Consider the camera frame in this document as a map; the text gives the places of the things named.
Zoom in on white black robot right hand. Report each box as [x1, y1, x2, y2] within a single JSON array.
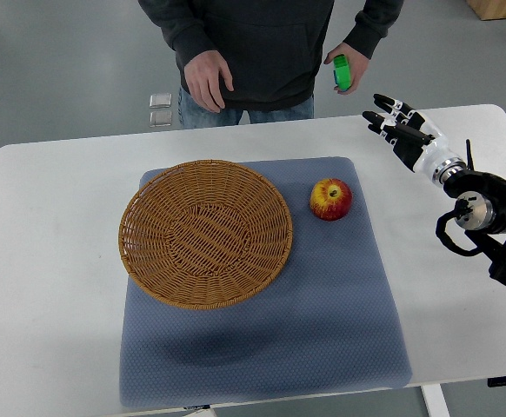
[[363, 94, 467, 186]]

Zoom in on person's bare hand right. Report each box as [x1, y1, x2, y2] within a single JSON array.
[[323, 43, 370, 95]]

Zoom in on person's bare hand left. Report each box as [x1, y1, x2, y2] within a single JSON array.
[[183, 50, 234, 113]]

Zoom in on green plastic object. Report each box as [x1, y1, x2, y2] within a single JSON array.
[[333, 54, 351, 91]]

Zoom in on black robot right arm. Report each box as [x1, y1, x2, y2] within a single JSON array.
[[436, 141, 506, 286]]

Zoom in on red yellow apple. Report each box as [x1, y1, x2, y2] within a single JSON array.
[[310, 178, 353, 222]]

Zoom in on brown wicker basket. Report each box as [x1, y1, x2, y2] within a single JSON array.
[[118, 160, 293, 310]]

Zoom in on blue jeans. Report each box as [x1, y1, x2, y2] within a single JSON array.
[[178, 88, 314, 129]]

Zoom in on upper metal floor plate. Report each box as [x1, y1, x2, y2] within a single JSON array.
[[149, 93, 172, 109]]

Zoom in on metal floor plate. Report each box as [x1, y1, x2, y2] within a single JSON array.
[[150, 110, 172, 128], [149, 93, 172, 109]]

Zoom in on lower metal floor plate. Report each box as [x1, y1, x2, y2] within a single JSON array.
[[150, 110, 172, 128]]

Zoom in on dark grey hoodie torso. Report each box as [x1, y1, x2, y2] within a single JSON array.
[[139, 1, 403, 111]]

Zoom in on wooden box corner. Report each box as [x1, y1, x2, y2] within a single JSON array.
[[468, 0, 506, 20]]

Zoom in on blue-grey quilted mat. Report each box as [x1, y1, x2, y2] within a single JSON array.
[[119, 157, 412, 409]]

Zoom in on white table leg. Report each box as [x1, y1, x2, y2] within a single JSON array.
[[421, 384, 450, 417]]

